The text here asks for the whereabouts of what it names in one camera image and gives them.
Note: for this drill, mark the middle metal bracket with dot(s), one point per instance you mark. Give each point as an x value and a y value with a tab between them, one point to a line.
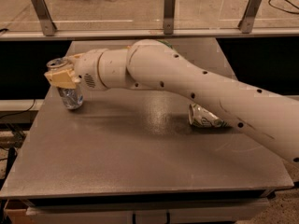
169	14

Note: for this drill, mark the cardboard box under table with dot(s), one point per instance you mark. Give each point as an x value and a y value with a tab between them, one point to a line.
16	211

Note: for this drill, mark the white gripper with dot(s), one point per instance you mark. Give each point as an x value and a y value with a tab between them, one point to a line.
88	67

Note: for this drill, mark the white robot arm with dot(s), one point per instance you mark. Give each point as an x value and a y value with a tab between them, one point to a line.
268	118

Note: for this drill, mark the right metal bracket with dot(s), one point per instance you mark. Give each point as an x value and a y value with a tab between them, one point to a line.
246	24

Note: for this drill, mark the crushed silver blue Red Bull can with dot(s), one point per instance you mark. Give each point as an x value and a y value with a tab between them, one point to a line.
71	98

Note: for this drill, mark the crushed white green soda can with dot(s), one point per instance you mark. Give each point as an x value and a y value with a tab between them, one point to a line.
202	118

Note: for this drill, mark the green snack bag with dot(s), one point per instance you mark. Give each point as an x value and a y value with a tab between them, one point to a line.
165	43

